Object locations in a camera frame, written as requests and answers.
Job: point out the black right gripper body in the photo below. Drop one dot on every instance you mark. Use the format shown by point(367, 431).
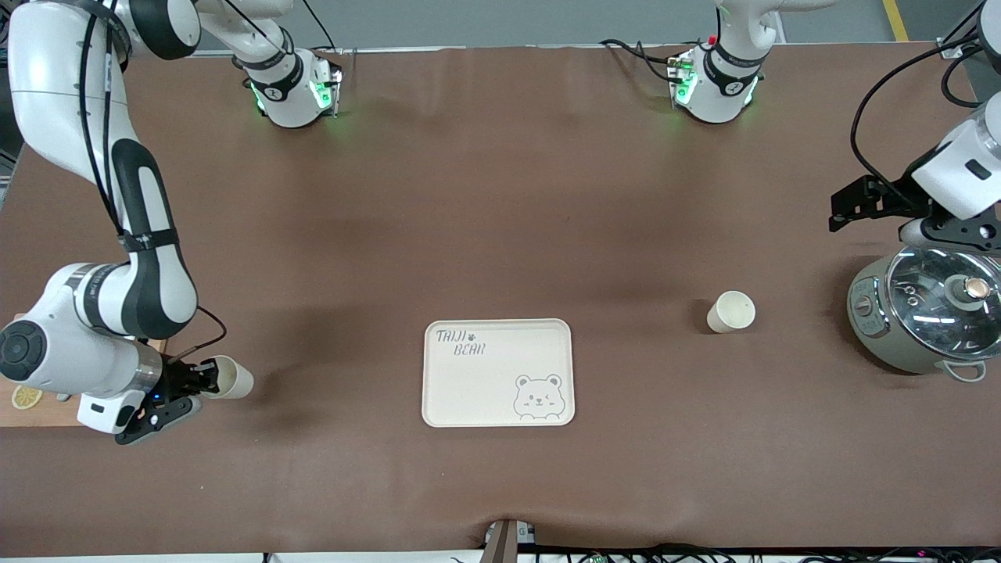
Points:
point(174, 381)

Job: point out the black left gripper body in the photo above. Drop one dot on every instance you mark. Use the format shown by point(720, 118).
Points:
point(894, 197)

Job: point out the white plastic cup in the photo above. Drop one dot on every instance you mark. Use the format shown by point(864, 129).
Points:
point(235, 378)
point(732, 312)

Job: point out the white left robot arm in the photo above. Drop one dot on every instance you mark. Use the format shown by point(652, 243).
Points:
point(723, 94)

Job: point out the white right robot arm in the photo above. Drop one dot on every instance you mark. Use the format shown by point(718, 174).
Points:
point(47, 86)

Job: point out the glass pot lid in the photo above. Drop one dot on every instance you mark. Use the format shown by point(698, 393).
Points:
point(931, 301)

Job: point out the grey-green electric cooking pot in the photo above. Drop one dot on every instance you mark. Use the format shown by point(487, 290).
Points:
point(880, 328)

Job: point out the bamboo cutting board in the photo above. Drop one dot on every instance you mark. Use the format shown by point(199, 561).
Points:
point(39, 417)

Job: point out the yellow lemon slice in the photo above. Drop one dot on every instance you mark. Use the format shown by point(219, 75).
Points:
point(26, 397)

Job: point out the white bear print tray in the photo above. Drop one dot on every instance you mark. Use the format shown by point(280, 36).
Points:
point(500, 383)

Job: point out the aluminium frame profile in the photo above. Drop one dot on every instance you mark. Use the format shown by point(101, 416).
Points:
point(950, 48)

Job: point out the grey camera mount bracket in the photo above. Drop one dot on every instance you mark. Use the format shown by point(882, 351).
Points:
point(508, 541)

